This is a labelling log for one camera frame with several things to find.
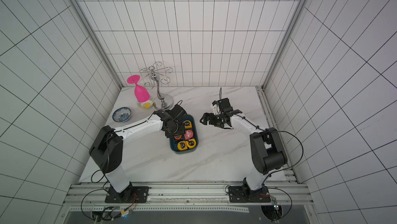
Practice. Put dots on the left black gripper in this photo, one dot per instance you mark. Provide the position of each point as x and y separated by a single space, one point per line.
181 130

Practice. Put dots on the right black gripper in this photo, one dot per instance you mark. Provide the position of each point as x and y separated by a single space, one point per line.
212 119

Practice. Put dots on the yellow tape measure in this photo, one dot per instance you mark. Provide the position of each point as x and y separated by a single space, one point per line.
187 124
191 143
182 146

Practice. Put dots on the pink tape measure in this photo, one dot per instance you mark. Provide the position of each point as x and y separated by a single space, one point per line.
188 134

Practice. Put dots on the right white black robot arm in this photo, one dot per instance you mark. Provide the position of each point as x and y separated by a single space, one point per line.
267 151

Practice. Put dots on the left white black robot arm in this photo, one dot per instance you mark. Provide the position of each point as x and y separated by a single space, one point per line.
107 149

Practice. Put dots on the teal plastic storage box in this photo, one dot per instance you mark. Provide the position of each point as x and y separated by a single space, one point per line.
173 143

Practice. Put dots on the chrome wine glass rack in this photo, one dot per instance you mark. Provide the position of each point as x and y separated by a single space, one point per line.
155 76

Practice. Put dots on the pink plastic wine glass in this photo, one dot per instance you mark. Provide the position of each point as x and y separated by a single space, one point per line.
141 93

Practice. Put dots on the blue white ceramic dish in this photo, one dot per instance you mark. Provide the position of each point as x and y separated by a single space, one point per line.
121 115

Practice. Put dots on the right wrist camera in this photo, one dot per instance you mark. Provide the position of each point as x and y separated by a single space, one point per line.
215 108

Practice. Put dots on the aluminium mounting rail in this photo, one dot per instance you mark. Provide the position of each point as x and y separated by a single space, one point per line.
89 198

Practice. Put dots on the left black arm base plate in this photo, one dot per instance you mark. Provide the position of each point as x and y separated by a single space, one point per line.
129 195

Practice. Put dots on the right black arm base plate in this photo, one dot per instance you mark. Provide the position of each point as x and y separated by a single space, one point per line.
249 194

